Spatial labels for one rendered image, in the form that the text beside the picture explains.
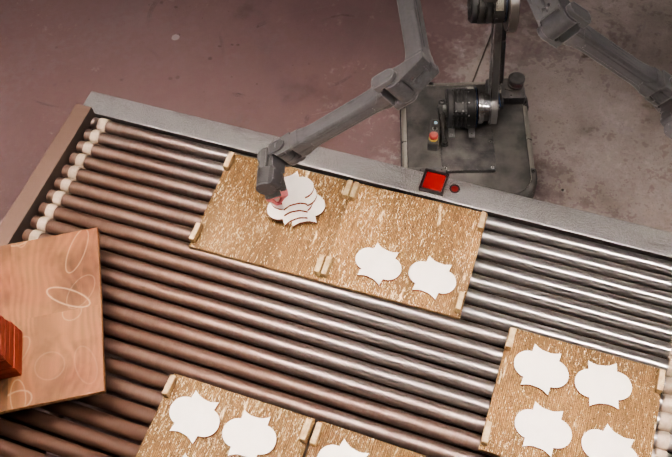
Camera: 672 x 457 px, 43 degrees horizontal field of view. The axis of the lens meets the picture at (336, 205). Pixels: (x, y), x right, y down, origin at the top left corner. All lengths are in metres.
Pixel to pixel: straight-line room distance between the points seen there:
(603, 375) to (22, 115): 2.99
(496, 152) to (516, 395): 1.45
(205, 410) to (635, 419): 1.11
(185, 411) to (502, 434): 0.82
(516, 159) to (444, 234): 1.08
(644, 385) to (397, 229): 0.79
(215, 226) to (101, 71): 1.94
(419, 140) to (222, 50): 1.23
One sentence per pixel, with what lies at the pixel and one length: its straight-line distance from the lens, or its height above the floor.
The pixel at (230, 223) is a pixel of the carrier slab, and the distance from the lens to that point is 2.56.
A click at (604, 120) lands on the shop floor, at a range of 4.00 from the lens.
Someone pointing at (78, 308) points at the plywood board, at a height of 1.04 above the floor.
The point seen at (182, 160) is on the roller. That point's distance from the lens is 2.75.
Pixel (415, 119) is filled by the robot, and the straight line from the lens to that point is 3.60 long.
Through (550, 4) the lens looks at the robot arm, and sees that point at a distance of 2.13.
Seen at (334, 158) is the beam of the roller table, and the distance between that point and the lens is 2.67.
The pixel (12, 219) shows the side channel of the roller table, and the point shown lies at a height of 0.95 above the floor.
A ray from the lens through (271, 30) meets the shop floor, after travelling 4.32.
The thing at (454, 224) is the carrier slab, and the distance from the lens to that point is 2.51.
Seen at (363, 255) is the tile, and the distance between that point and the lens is 2.44.
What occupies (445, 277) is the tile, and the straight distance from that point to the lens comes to 2.41.
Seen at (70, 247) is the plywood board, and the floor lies 1.04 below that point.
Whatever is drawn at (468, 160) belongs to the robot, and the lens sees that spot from 3.46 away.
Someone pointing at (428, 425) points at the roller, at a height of 0.92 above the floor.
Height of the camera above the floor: 3.09
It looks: 58 degrees down
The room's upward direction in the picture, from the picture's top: 7 degrees counter-clockwise
